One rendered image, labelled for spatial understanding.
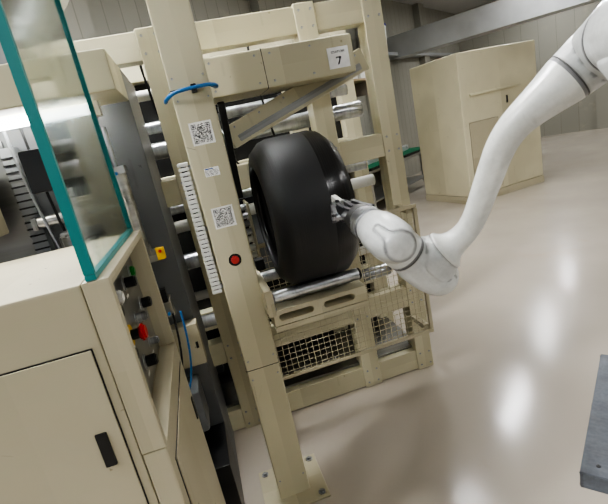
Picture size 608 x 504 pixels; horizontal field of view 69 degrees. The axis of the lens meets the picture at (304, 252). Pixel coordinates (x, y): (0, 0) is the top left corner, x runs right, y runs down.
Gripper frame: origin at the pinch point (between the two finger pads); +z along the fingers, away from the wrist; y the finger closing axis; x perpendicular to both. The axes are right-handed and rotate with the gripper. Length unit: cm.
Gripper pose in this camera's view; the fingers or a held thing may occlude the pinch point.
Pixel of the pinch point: (337, 202)
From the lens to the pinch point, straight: 133.7
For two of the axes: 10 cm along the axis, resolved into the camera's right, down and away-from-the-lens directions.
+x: 1.6, 9.1, 3.9
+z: -2.7, -3.4, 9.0
